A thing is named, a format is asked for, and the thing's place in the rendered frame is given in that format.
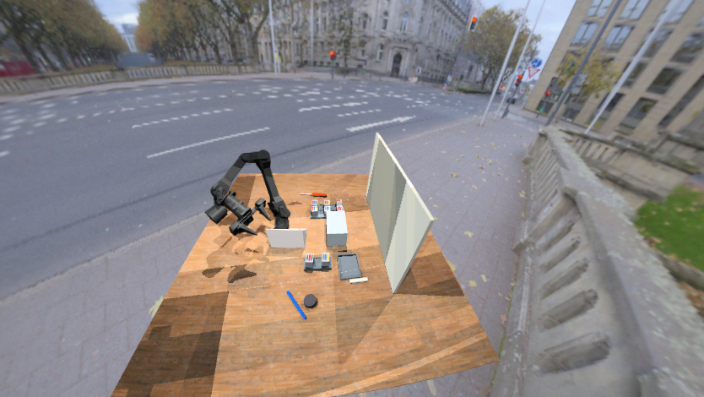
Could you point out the grey flat panel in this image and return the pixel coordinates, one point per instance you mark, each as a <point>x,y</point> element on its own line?
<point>400,217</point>

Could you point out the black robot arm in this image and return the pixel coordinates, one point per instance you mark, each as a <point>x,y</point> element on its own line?
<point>218,211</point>

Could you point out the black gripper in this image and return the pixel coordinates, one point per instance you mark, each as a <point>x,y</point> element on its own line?
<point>244,213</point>

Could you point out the dark grey short cylinder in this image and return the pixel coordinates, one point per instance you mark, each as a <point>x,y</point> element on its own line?
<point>310,301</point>

